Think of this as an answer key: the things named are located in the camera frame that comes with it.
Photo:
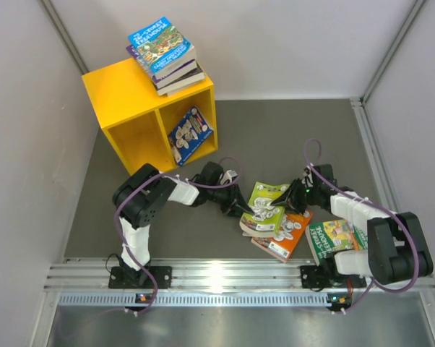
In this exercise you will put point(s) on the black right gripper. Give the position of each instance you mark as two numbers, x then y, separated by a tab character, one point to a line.
283	200

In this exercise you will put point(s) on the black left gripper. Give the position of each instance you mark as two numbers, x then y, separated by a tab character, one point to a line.
234	193

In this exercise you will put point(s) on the lime green cartoon book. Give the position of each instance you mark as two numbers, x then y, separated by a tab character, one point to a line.
265	219

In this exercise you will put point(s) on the orange cartoon paperback book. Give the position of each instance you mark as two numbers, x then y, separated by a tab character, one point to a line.
291	230

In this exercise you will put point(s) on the dark green treehouse book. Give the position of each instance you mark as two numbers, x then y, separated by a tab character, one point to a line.
334	236

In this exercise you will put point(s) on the blue 91-storey treehouse book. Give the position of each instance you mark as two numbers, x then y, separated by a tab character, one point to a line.
188	135

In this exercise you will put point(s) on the dark brown paperback book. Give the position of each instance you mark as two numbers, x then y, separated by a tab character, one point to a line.
191	78

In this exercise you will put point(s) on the purple 52-storey treehouse book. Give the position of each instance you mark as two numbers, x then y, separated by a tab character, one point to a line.
165	76

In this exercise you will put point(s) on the light blue 26-storey treehouse book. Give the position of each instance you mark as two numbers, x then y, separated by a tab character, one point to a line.
161	44

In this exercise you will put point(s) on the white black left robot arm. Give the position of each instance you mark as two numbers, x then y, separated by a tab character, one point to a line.
141	197

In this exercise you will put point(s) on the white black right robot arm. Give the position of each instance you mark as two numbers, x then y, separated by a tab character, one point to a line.
396	248

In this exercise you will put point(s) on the yellow wooden cubby shelf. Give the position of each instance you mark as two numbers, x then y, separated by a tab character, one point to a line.
135	119

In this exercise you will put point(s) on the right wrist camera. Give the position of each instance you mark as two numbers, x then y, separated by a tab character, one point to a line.
309	179

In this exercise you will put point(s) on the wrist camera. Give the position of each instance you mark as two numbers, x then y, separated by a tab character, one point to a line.
228	177
309	179

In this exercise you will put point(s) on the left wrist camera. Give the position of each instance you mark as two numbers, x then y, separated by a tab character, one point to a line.
228	177

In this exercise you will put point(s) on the aluminium right side rail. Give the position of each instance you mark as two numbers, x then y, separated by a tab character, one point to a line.
375	156

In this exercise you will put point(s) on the aluminium mounting rail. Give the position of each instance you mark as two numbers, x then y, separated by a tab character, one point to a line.
193	283

